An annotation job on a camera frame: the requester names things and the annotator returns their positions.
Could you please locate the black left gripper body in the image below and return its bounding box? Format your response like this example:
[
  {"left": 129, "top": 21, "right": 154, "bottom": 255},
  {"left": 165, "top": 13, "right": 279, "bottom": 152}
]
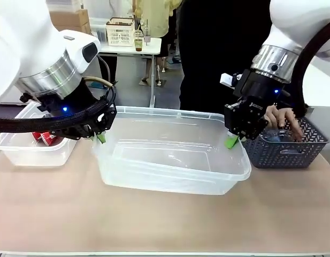
[{"left": 19, "top": 79, "right": 118, "bottom": 140}]

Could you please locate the clear plastic bottle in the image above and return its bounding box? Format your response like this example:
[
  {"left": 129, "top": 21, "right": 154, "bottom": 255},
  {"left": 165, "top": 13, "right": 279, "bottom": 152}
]
[{"left": 260, "top": 127, "right": 298, "bottom": 147}]

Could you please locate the beige hose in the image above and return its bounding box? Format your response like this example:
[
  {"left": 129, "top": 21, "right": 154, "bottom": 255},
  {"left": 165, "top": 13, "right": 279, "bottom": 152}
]
[{"left": 83, "top": 75, "right": 118, "bottom": 89}]

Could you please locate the brown cardboard box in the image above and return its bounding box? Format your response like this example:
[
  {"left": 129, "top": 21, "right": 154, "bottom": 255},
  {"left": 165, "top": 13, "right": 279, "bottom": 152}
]
[{"left": 48, "top": 9, "right": 92, "bottom": 35}]

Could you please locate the large clear plastic bin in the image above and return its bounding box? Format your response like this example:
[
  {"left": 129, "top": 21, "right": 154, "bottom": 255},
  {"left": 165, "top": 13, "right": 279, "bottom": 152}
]
[{"left": 93, "top": 105, "right": 252, "bottom": 195}]

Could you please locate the small clear plastic container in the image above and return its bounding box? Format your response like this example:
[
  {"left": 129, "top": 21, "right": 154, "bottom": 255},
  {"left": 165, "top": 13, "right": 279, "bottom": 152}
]
[{"left": 0, "top": 101, "right": 78, "bottom": 168}]

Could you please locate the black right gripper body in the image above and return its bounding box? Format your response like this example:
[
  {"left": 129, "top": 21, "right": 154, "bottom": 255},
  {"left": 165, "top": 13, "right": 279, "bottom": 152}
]
[{"left": 223, "top": 69, "right": 286, "bottom": 141}]

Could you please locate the person in black clothes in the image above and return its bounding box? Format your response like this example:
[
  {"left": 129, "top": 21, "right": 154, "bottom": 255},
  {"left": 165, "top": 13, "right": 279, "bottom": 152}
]
[{"left": 178, "top": 0, "right": 275, "bottom": 115}]

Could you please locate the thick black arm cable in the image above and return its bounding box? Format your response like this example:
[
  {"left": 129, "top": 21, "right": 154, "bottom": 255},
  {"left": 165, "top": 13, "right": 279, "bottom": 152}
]
[{"left": 295, "top": 19, "right": 330, "bottom": 120}]

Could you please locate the iced drink plastic cup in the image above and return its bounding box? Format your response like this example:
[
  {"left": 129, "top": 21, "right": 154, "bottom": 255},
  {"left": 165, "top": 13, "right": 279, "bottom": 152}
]
[{"left": 134, "top": 29, "right": 144, "bottom": 52}]

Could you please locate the person in yellow shirt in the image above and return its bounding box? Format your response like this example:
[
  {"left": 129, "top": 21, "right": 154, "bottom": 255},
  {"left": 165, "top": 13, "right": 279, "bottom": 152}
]
[{"left": 132, "top": 0, "right": 183, "bottom": 86}]

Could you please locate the person's hand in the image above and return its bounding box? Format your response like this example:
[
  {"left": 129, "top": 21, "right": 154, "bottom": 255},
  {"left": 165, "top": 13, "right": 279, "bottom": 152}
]
[{"left": 263, "top": 105, "right": 304, "bottom": 142}]

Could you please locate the white background table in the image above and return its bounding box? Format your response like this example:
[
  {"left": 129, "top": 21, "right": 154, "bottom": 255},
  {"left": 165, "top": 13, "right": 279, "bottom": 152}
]
[{"left": 98, "top": 36, "right": 163, "bottom": 108}]

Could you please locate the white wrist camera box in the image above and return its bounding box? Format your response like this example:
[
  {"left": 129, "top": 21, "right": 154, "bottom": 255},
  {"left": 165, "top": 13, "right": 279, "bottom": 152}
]
[{"left": 219, "top": 72, "right": 241, "bottom": 90}]

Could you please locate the cream plastic crate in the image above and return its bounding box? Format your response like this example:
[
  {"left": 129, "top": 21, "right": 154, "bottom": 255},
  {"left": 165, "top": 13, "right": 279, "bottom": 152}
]
[{"left": 105, "top": 17, "right": 135, "bottom": 47}]

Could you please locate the dark grey woven basket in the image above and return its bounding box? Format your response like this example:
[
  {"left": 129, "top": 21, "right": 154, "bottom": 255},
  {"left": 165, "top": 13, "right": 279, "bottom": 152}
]
[{"left": 241, "top": 115, "right": 330, "bottom": 170}]

